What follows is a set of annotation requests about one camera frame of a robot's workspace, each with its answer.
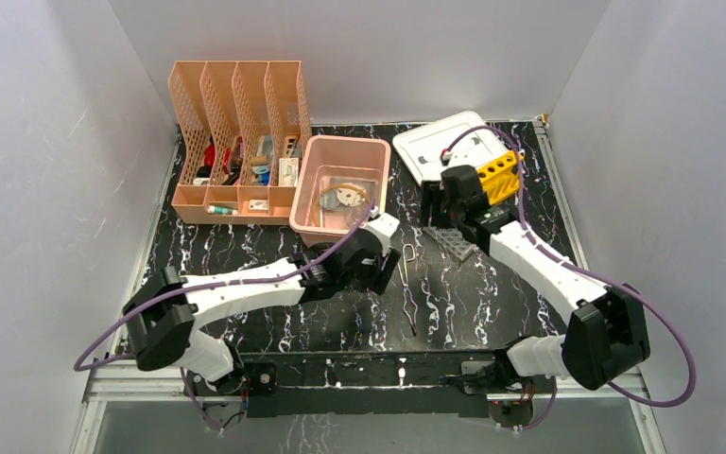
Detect yellow test tube rack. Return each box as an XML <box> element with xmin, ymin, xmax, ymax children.
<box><xmin>476</xmin><ymin>150</ymin><xmax>524</xmax><ymax>205</ymax></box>

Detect white container lid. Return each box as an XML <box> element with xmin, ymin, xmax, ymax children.
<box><xmin>392</xmin><ymin>111</ymin><xmax>509</xmax><ymax>186</ymax></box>

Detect metal crucible tongs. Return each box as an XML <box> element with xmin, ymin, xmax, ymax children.
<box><xmin>398</xmin><ymin>244</ymin><xmax>418</xmax><ymax>337</ymax></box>

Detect yellow rubber tube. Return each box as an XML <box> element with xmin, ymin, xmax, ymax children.
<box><xmin>312</xmin><ymin>183</ymin><xmax>369</xmax><ymax>227</ymax></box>

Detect pink plastic bin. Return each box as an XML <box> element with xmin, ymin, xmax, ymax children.
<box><xmin>289</xmin><ymin>135</ymin><xmax>391</xmax><ymax>246</ymax></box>

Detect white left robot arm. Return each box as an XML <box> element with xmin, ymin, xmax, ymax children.
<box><xmin>123</xmin><ymin>213</ymin><xmax>399</xmax><ymax>393</ymax></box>

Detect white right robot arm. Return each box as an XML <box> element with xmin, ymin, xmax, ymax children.
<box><xmin>420</xmin><ymin>166</ymin><xmax>650</xmax><ymax>392</ymax></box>

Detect clear plastic tube rack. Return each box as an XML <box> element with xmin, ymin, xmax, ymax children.
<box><xmin>423</xmin><ymin>227</ymin><xmax>476</xmax><ymax>262</ymax></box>

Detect pink desk organizer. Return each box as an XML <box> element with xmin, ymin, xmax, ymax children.
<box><xmin>168</xmin><ymin>61</ymin><xmax>312</xmax><ymax>225</ymax></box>

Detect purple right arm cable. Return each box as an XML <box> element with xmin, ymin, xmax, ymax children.
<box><xmin>441</xmin><ymin>124</ymin><xmax>698</xmax><ymax>433</ymax></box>

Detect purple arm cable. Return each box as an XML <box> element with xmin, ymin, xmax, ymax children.
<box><xmin>441</xmin><ymin>124</ymin><xmax>698</xmax><ymax>433</ymax></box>
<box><xmin>73</xmin><ymin>200</ymin><xmax>380</xmax><ymax>433</ymax></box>

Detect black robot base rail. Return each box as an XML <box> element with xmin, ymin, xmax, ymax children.
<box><xmin>186</xmin><ymin>350</ymin><xmax>552</xmax><ymax>420</ymax></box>

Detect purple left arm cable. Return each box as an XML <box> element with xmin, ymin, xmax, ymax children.
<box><xmin>73</xmin><ymin>200</ymin><xmax>380</xmax><ymax>433</ymax></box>

